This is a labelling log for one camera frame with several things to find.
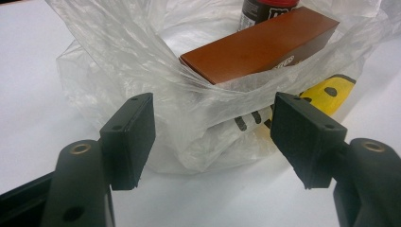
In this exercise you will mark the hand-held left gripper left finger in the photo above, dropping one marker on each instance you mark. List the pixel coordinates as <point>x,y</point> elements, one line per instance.
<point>129,142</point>

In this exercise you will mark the clear smiley-face plastic bag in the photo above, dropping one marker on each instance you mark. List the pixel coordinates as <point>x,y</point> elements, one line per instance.
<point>132,63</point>

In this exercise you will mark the brown rectangular box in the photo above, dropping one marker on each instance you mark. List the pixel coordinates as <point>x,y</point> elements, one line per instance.
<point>258,47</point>

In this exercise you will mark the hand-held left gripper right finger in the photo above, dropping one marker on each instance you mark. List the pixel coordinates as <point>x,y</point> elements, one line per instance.
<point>305,142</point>

